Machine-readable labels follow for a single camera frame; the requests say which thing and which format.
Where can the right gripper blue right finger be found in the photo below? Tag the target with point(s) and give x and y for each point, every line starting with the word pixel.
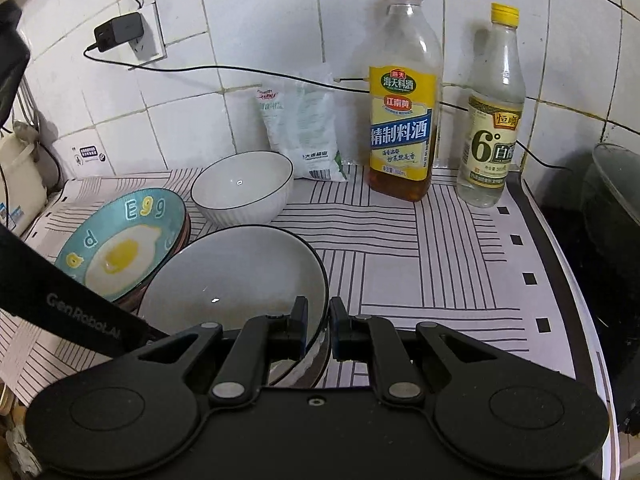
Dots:
pixel 375 342

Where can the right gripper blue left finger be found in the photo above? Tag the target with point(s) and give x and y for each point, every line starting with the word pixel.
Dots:
pixel 262 341

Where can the white ribbed bowl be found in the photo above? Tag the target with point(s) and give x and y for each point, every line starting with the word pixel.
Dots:
pixel 246 188
pixel 238 273

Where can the teal fried egg plate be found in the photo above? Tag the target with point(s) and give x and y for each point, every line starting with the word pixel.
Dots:
pixel 120 245

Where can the pink rabbit carrot plate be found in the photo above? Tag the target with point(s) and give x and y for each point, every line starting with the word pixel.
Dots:
pixel 132 300

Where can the white rice cooker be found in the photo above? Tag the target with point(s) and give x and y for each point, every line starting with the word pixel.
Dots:
pixel 23 194

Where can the striped table cloth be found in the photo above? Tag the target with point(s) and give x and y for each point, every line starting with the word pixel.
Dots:
pixel 497 274

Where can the white vinegar bottle yellow cap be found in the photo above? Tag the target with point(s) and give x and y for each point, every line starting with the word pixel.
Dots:
pixel 495 105

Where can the white plastic salt bag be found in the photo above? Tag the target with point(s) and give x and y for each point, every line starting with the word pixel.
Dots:
pixel 299 117

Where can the black wok with glass lid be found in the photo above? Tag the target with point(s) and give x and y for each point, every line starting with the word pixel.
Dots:
pixel 610 205

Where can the cooking wine bottle yellow label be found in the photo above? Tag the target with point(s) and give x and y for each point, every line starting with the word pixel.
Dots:
pixel 404 61

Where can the black power adapter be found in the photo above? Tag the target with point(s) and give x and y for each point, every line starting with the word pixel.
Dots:
pixel 120 30

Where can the wall label sticker low left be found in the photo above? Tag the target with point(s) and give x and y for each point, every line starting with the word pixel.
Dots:
pixel 86 154

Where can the white wall socket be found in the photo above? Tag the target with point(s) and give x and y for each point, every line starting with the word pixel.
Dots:
pixel 150 47

